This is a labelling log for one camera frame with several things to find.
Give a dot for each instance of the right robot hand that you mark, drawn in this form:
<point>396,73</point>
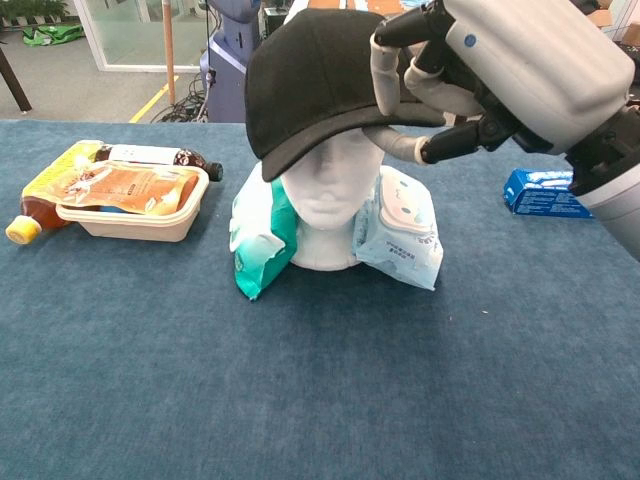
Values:
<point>530,65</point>

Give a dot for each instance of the black baseball cap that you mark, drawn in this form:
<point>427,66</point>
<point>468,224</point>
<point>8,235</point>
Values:
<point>320,85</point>

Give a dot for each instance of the purple white robot base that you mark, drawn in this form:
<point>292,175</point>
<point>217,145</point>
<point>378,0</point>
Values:
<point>227,65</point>

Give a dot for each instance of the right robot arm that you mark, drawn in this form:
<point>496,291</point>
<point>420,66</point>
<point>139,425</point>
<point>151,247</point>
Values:
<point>612,180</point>

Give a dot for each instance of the yellow-label tea bottle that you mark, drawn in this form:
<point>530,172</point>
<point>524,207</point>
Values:
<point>37,212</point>

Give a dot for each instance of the blue cookie box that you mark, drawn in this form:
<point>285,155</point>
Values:
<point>537,195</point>

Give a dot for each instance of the light blue wet wipes pack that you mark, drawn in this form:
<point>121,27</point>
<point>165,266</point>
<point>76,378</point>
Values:
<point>402,235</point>

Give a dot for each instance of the white foam mannequin head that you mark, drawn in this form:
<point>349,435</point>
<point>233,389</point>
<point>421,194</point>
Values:
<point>327,200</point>

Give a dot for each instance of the green white wet wipes pack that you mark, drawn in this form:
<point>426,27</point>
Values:
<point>260,240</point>

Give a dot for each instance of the wooden pole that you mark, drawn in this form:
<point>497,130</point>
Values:
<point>169,50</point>

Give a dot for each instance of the dark cola bottle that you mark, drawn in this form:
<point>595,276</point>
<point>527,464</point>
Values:
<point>165,157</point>

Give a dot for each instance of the beige plastic food container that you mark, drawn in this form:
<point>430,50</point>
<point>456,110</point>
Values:
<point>145,220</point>

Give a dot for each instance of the orange snack pouch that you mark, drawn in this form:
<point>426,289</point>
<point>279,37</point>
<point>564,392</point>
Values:
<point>125,187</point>

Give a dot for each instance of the green bag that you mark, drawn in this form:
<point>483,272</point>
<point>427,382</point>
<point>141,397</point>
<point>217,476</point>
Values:
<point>52,35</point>

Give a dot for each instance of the dark table leg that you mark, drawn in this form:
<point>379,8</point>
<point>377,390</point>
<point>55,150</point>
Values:
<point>14,80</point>

